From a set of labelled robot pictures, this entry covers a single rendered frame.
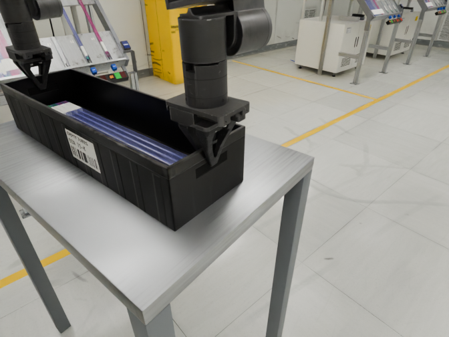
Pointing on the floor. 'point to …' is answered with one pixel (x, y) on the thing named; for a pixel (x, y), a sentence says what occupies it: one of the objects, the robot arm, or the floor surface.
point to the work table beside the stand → (147, 228)
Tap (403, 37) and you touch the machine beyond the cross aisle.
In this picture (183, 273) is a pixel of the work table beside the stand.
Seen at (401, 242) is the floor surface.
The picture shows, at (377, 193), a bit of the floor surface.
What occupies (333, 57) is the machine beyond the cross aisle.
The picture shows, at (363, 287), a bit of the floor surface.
